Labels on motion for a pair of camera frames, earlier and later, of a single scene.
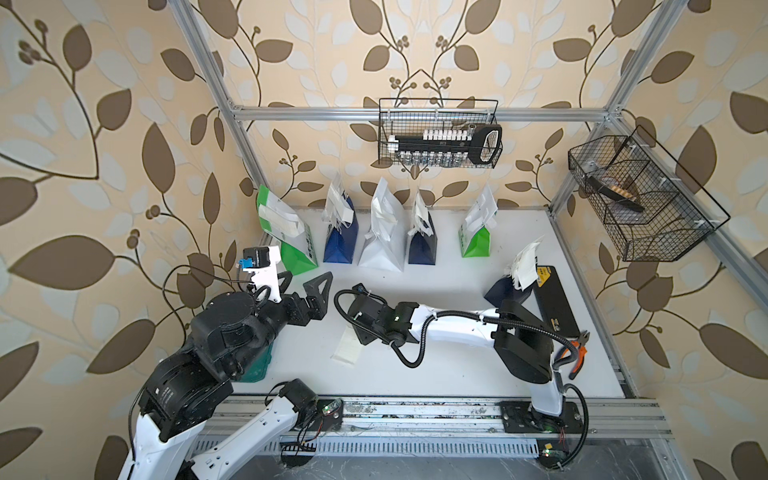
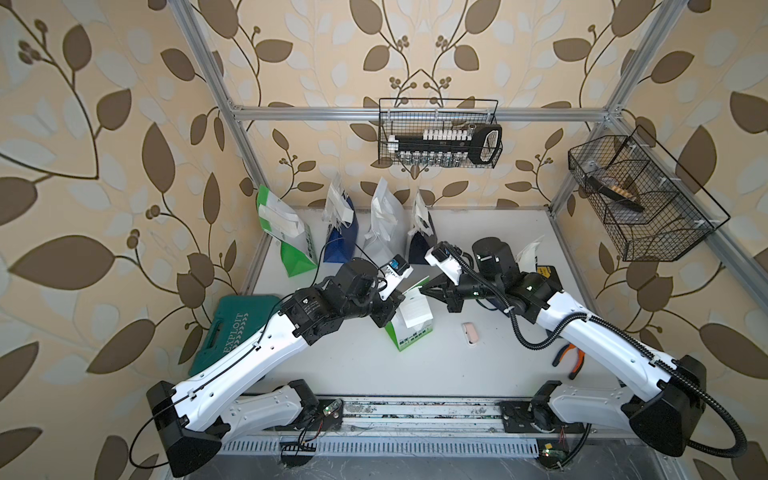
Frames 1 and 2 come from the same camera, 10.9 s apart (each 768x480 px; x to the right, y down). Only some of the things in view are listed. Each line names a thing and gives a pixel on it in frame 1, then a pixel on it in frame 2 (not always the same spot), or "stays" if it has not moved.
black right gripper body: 366,335 -> 457,293
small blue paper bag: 340,245 stays
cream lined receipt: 291,225 stays
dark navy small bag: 423,247 stays
